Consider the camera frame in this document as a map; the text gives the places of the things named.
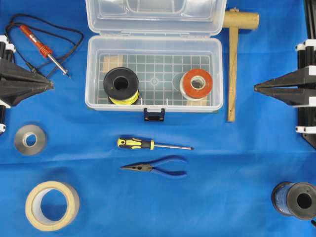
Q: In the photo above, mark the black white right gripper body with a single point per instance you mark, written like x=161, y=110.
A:
x=306, y=53

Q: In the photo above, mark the clear plastic tool box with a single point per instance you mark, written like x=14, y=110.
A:
x=160, y=41

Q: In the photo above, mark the red solder spool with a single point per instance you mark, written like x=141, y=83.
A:
x=196, y=84

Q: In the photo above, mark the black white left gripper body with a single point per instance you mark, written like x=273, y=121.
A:
x=7, y=51

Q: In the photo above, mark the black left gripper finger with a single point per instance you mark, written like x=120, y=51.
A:
x=10, y=70
x=13, y=93

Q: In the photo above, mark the red soldering iron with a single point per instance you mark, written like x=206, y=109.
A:
x=44, y=50

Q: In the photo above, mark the wooden mallet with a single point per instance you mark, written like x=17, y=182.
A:
x=235, y=20

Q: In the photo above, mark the black frame rail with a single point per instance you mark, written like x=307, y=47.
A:
x=310, y=16

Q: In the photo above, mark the yellow black screwdriver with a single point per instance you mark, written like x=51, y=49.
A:
x=134, y=143

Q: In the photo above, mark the beige masking tape roll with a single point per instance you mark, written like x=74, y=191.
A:
x=48, y=217

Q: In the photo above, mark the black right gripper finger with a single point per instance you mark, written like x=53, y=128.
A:
x=303, y=76
x=296, y=97

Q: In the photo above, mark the blue table cloth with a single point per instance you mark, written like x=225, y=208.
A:
x=221, y=188

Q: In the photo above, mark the grey tape roll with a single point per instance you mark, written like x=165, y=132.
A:
x=30, y=140

